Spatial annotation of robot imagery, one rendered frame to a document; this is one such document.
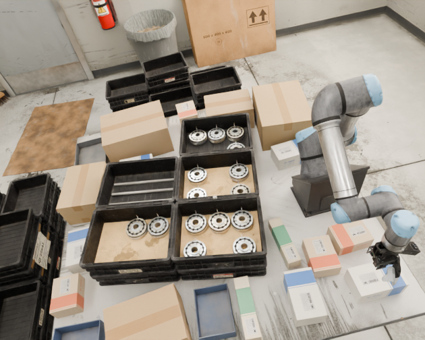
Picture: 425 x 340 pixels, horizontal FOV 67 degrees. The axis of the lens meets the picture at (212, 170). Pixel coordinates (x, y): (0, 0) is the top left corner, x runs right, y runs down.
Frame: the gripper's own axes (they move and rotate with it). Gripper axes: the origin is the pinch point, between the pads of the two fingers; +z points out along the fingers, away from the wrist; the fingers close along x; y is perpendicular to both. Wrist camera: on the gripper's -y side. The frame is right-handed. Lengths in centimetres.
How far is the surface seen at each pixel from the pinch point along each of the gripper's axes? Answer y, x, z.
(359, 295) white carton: 10.0, 5.0, 11.2
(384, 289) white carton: -0.1, 5.4, 9.3
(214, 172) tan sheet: 53, -72, 5
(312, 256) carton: 21.0, -15.5, 10.7
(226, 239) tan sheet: 56, -30, 5
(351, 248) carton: 2.1, -15.9, 14.0
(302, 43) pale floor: -100, -320, 89
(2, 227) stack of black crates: 197, -97, 38
